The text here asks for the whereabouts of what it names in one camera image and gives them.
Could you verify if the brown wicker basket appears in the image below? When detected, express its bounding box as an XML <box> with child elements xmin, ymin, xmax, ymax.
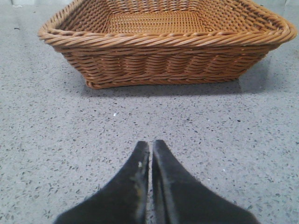
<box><xmin>38</xmin><ymin>0</ymin><xmax>297</xmax><ymax>89</ymax></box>

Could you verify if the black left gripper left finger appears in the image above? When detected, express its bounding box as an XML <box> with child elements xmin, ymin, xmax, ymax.
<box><xmin>55</xmin><ymin>141</ymin><xmax>150</xmax><ymax>224</ymax></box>

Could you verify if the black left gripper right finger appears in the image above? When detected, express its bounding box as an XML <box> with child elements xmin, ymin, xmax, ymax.
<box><xmin>152</xmin><ymin>140</ymin><xmax>259</xmax><ymax>224</ymax></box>

